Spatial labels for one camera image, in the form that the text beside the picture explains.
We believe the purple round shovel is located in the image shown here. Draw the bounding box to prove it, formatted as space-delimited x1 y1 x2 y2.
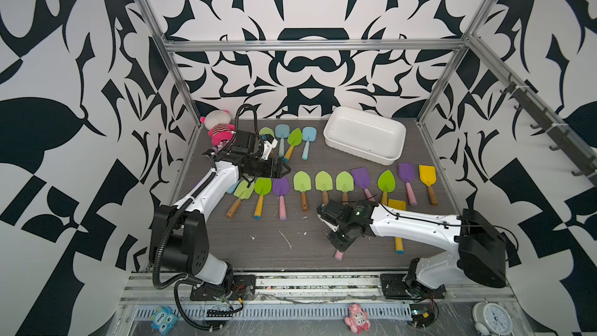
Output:
272 177 290 221

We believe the bright green shovel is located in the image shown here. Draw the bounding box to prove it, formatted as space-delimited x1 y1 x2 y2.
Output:
254 177 272 219

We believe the green shovel orange handle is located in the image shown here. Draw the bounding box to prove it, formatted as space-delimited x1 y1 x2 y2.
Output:
259 127 275 142

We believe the light blue shovel from box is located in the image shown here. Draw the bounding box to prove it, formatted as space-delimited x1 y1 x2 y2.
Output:
226 181 239 194

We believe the light blue round shovel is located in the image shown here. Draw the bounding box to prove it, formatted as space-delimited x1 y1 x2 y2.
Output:
275 124 290 157

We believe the light green shovel wooden handle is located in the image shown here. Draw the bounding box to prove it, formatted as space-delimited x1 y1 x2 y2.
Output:
336 171 354 204

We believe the purple square shovel pink handle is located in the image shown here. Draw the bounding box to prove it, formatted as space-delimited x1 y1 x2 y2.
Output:
351 167 375 202

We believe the light blue toy shovel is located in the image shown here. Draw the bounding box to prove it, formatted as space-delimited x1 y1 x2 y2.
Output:
302 127 317 160

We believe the yellow toy scoop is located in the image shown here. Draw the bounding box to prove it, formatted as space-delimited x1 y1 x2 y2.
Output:
388 198 407 255

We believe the green pointed shovel yellow handle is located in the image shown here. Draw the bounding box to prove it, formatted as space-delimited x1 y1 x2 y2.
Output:
377 170 396 206

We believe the purple pointed shovel pink handle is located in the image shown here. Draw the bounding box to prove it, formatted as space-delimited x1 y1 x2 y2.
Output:
398 163 418 206

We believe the yellow shovel wooden handle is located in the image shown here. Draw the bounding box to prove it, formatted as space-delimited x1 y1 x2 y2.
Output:
419 165 438 206

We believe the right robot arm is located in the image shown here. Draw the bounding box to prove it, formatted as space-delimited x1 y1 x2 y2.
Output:
317 200 507 297

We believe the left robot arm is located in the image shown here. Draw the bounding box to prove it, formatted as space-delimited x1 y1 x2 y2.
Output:
149 131 291 289

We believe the white storage box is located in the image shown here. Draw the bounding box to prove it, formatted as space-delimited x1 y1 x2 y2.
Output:
323 107 407 166

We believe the pink white plush doll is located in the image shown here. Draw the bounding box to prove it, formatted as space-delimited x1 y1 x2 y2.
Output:
200 110 236 148

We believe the pink bear toy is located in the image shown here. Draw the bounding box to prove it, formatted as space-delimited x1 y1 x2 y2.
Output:
345 303 371 334

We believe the green circuit board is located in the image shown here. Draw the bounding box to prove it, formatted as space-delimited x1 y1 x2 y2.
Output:
409 304 437 329

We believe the white alarm clock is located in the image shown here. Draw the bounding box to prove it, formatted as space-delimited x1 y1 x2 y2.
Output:
472 302 513 335

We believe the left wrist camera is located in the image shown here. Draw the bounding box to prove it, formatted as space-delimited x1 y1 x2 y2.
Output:
261 134 278 160

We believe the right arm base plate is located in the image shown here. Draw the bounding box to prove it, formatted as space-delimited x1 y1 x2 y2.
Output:
379 274 446 302

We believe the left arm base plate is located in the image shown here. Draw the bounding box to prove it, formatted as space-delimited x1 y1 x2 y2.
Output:
190 274 257 301

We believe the black corrugated cable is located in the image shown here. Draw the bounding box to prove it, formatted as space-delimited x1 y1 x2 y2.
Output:
151 198 201 290

